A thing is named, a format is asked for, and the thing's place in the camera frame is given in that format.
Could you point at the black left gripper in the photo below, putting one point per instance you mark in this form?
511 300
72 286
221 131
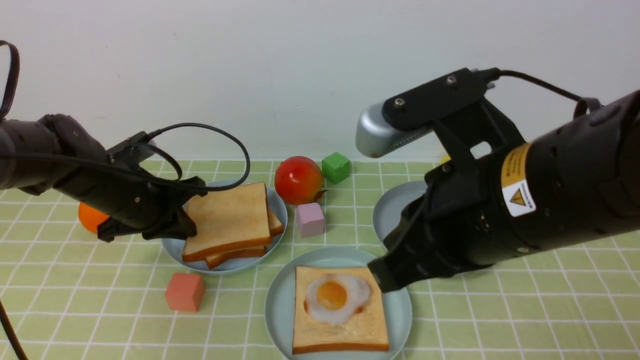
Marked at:
135 201

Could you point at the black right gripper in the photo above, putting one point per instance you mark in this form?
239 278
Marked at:
457 226

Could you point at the fried egg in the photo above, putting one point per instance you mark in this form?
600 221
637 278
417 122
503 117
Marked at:
333 299

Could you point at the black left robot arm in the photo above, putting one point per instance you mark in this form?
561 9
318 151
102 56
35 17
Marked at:
57 153

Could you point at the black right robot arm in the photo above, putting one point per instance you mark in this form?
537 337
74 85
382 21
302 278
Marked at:
575 184

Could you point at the blue bread plate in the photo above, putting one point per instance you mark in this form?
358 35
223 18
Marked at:
174 247

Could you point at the grey-blue egg plate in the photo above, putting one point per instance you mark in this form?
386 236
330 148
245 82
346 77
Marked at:
388 209

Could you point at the red-orange cube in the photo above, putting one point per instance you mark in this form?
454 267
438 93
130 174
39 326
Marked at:
185 292

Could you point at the orange mandarin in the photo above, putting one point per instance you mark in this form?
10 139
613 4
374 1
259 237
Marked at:
90 218

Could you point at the pink cube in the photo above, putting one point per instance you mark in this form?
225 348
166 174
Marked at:
310 219

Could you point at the yellow cube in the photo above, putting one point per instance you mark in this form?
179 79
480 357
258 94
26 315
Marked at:
444 159

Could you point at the green cube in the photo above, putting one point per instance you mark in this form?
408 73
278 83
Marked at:
336 167

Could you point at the teal empty plate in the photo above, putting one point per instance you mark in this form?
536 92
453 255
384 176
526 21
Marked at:
280 306

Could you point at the red pomegranate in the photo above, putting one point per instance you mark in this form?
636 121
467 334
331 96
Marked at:
299 180

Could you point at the green checkered tablecloth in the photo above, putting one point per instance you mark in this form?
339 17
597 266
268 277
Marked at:
71 297

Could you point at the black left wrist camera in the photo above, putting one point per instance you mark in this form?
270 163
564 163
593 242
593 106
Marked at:
126 154

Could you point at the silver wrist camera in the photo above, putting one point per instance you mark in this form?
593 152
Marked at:
374 137

